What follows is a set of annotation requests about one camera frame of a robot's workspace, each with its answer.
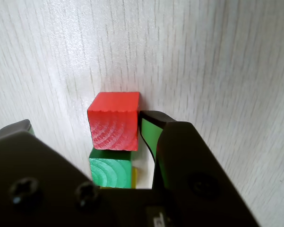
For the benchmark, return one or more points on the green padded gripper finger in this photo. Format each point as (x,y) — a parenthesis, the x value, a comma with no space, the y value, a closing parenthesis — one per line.
(191,153)

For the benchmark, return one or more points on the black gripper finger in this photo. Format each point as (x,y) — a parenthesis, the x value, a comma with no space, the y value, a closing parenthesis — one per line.
(26,165)

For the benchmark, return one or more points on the green wooden cube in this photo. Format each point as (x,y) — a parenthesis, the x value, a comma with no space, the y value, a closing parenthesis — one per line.
(108,172)

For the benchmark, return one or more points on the red wooden cube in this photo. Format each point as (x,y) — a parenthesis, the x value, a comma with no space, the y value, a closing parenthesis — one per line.
(113,123)

